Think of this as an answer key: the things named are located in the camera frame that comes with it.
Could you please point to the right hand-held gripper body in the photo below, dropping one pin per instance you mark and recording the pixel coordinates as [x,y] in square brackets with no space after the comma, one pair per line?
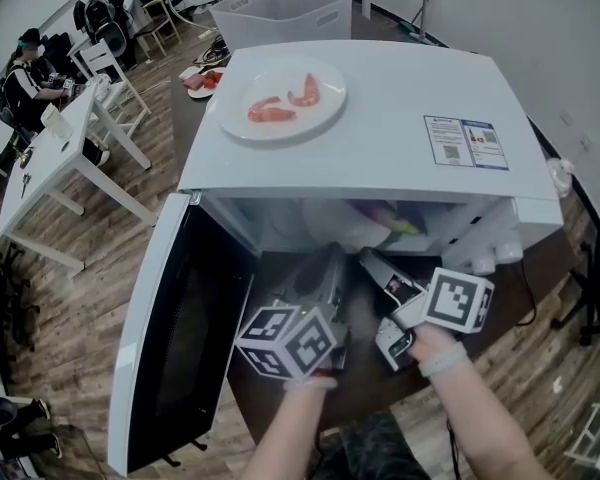
[457,300]

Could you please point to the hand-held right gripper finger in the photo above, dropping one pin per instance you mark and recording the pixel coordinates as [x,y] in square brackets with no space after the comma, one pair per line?
[385,268]
[375,288]

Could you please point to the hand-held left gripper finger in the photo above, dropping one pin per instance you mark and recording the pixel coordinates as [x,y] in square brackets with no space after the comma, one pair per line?
[339,278]
[300,275]

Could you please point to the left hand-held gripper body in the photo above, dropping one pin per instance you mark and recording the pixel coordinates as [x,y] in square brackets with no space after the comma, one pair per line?
[305,348]

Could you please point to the white plate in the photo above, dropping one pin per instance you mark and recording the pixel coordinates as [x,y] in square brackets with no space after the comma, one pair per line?
[260,78]
[200,93]
[330,228]

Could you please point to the purple eggplant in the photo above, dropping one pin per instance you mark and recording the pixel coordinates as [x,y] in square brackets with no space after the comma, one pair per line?
[375,213]

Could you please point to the white microwave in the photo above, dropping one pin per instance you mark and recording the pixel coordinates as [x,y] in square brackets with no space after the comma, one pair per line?
[380,118]

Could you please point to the person's left forearm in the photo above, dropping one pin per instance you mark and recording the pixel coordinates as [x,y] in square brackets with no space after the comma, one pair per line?
[285,433]

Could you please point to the person's right forearm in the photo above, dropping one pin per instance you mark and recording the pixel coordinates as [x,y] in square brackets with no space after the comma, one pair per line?
[480,428]

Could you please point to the person's right hand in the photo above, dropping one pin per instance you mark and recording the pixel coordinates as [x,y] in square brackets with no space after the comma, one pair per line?
[432,340]

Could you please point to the white wristband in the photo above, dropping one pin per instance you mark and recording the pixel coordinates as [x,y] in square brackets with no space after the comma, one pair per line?
[445,360]

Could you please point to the person's camouflage shorts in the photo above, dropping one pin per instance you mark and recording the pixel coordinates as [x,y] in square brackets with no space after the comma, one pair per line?
[375,448]

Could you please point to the white paper scrap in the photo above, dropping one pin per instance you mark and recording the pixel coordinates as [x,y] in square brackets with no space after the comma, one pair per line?
[557,385]

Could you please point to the clear plastic bottle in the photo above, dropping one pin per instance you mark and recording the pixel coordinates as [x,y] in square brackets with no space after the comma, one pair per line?
[560,178]

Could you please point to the pink shrimp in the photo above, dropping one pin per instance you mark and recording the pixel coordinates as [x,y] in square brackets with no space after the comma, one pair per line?
[307,95]
[270,114]

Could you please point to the red vegetable pieces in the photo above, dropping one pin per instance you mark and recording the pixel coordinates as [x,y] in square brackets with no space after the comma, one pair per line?
[212,79]

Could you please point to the pink meat piece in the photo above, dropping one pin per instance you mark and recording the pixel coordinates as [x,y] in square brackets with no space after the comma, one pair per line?
[192,82]

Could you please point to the white plastic storage bin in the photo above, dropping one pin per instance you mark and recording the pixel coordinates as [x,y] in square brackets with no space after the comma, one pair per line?
[280,18]

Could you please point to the white table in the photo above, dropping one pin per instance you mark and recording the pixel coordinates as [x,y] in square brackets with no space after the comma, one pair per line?
[45,168]

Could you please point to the white cup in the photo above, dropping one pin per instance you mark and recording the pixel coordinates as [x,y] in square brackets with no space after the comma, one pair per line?
[55,123]

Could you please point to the scissors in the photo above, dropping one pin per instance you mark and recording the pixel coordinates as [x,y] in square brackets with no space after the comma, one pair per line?
[26,180]

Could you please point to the light wooden chair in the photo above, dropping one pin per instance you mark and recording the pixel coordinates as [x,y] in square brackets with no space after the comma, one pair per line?
[157,18]

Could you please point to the white chair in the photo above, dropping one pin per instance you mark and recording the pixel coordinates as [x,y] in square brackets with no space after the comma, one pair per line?
[100,58]

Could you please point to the white frame stand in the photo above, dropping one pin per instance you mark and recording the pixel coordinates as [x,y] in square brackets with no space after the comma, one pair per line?
[592,438]

